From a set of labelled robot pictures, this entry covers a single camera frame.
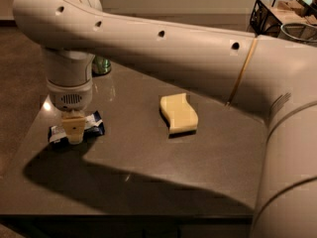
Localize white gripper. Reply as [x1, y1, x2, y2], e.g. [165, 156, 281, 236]
[47, 80, 92, 145]

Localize blue white rxbar wrapper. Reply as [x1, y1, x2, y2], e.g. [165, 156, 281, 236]
[48, 111, 105, 143]

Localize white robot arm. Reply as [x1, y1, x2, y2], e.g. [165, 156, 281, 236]
[13, 0, 317, 238]

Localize yellow sponge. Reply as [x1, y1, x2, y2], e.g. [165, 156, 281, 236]
[159, 93, 198, 135]

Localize green soda can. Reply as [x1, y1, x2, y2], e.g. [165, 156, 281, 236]
[92, 57, 111, 75]

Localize clear glass bowl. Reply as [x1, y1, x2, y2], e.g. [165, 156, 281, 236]
[278, 23, 317, 47]

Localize black wire basket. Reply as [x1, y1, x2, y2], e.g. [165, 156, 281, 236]
[250, 0, 317, 37]

